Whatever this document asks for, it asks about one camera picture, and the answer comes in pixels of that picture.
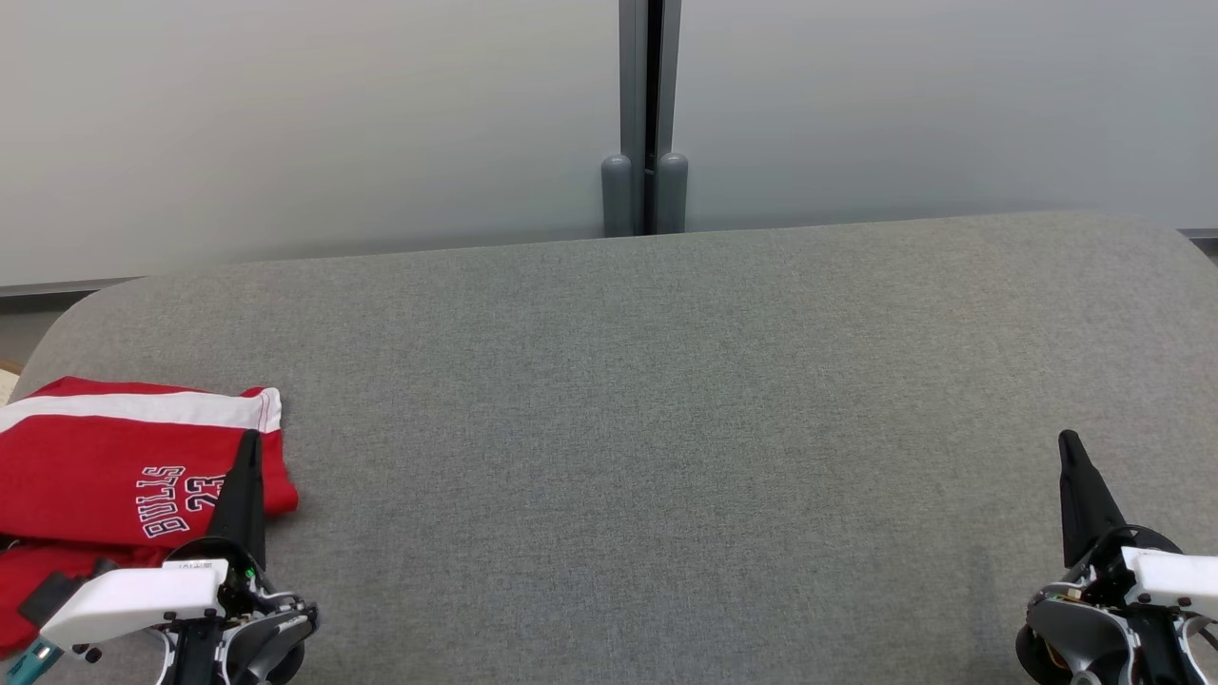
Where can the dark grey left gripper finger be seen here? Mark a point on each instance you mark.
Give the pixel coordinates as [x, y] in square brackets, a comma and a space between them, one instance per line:
[243, 504]

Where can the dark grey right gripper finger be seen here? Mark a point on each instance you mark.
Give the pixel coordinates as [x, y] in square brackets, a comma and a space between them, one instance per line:
[1083, 495]

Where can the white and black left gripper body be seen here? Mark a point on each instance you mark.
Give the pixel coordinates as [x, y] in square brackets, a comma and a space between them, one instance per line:
[143, 595]

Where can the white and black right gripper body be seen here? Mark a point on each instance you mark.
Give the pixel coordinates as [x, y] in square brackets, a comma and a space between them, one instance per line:
[1170, 576]

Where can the red jersey with number 23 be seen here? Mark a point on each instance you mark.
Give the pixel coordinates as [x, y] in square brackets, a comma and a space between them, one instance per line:
[38, 571]

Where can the red shorts with white band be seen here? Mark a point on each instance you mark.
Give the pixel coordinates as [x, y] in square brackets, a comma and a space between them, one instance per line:
[86, 466]

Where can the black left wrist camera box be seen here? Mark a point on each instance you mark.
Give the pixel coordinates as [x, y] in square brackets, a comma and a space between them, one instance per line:
[48, 595]

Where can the grey cylindrical post bumper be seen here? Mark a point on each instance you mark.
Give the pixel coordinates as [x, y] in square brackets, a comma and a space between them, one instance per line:
[617, 195]
[672, 195]

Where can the grey metal partition post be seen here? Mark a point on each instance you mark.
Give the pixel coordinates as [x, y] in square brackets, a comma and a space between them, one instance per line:
[633, 76]

